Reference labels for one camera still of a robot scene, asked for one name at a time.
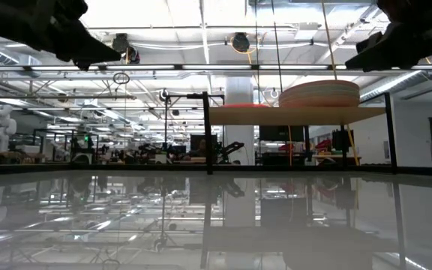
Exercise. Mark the black monitor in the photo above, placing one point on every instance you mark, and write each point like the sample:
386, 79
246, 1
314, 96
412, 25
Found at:
281, 133

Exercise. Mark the long led light bar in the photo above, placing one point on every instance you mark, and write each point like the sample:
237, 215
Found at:
216, 67

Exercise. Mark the small magenta plate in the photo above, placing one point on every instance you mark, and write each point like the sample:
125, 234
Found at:
246, 107

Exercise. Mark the small orange plate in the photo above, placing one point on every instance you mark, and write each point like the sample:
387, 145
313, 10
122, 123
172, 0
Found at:
246, 105

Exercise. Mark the wooden shelf black metal frame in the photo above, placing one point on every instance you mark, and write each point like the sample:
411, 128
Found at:
294, 115

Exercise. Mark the white building column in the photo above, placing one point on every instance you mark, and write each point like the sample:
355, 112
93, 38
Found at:
239, 93

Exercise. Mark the black metal table frame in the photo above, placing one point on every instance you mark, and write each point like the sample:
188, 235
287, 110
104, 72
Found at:
88, 169

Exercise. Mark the black background robot arm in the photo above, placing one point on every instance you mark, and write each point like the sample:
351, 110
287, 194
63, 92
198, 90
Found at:
231, 147

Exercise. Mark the large peach pink plate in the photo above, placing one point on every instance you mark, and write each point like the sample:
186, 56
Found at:
319, 85

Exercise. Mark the black computer box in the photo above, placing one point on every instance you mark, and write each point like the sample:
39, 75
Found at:
341, 140

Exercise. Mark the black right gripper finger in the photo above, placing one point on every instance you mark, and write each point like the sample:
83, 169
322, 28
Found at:
377, 41
384, 58

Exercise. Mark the person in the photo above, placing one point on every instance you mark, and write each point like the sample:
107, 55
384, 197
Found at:
202, 146

